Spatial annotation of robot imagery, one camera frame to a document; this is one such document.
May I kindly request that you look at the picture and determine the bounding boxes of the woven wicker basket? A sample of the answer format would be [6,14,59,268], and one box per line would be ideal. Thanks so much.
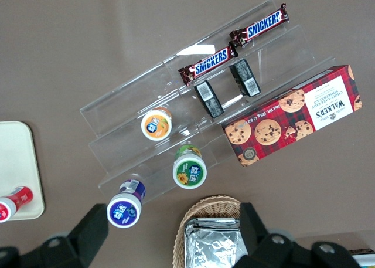
[172,195,243,268]

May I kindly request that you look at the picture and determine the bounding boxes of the red gum bottle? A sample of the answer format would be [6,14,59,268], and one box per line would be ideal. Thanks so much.
[0,186,34,223]

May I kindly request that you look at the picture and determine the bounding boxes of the Snickers chocolate bar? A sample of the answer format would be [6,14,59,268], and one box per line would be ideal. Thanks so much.
[178,42,240,87]
[228,2,291,48]

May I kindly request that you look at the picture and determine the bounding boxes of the cream plastic tray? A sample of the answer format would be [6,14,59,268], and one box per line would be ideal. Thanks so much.
[0,120,46,221]

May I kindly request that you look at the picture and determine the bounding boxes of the clear acrylic tiered display stand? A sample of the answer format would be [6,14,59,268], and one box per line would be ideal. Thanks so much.
[79,0,336,205]

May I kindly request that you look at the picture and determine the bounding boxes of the orange gum bottle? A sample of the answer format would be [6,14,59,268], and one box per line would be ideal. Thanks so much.
[140,106,173,142]

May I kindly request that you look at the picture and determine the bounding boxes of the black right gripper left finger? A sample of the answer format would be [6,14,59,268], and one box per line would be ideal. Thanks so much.
[0,203,110,268]

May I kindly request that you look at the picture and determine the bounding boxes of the green gum bottle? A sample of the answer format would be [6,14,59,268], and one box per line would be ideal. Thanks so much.
[172,144,208,190]

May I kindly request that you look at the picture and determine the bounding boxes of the black gum pack with barcode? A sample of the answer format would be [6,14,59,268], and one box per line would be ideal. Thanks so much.
[194,80,225,119]
[228,59,261,98]

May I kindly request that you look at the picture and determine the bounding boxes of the red tartan Walkers cookie box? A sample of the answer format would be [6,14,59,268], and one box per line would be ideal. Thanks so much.
[221,65,363,167]

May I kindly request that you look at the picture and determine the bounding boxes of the white green printed package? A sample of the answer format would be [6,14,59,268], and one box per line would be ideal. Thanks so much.
[350,248,375,268]

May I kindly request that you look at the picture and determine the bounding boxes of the purple gum bottle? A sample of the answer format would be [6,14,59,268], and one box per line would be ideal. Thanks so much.
[106,178,146,229]

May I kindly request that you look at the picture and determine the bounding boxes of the foil-wrapped sandwich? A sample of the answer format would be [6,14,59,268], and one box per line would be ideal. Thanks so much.
[183,217,249,268]

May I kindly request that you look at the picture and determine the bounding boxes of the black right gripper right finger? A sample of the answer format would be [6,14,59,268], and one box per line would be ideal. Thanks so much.
[234,202,362,268]

